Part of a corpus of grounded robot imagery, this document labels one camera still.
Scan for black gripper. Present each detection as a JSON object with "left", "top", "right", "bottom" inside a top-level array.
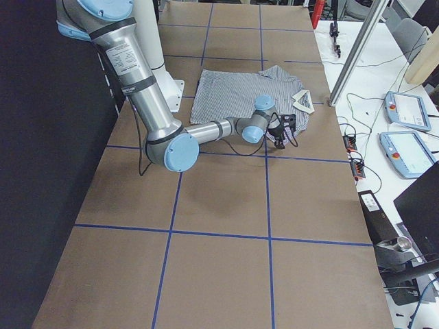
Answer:
[{"left": 269, "top": 124, "right": 285, "bottom": 149}]

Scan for striped polo shirt white collar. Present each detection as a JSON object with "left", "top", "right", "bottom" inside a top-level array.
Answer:
[{"left": 190, "top": 65, "right": 309, "bottom": 136}]

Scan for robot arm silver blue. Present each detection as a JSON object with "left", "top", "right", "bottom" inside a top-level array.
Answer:
[{"left": 56, "top": 1, "right": 285, "bottom": 172}]

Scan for usb hub orange far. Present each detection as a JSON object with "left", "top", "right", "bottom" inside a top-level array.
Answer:
[{"left": 342, "top": 134, "right": 357, "bottom": 152}]

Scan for black tripod stick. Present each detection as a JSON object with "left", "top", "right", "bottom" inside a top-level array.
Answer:
[{"left": 329, "top": 0, "right": 341, "bottom": 58}]

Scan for black box white label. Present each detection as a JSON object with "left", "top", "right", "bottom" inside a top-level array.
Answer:
[{"left": 358, "top": 190, "right": 399, "bottom": 245}]

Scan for teach pendant near person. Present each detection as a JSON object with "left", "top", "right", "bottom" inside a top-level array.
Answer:
[{"left": 384, "top": 91, "right": 431, "bottom": 132}]

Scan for red cylinder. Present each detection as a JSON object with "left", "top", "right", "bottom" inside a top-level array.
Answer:
[{"left": 311, "top": 0, "right": 326, "bottom": 29}]

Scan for black monitor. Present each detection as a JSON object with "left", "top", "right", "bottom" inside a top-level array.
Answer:
[{"left": 394, "top": 164, "right": 438, "bottom": 260}]

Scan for silver metal cup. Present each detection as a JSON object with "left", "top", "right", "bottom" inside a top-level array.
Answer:
[{"left": 395, "top": 236, "right": 412, "bottom": 252}]

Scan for grey office chair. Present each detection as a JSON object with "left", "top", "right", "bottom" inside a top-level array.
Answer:
[{"left": 392, "top": 18, "right": 427, "bottom": 64}]

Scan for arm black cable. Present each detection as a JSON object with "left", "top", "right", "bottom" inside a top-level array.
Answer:
[{"left": 135, "top": 102, "right": 298, "bottom": 178}]

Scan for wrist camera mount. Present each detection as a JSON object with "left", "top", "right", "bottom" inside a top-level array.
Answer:
[{"left": 281, "top": 114, "right": 296, "bottom": 130}]

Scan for teach pendant nearer camera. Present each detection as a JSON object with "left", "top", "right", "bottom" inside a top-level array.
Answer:
[{"left": 379, "top": 131, "right": 436, "bottom": 179}]

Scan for aluminium frame post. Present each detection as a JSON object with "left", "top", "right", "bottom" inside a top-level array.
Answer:
[{"left": 329, "top": 0, "right": 388, "bottom": 107}]

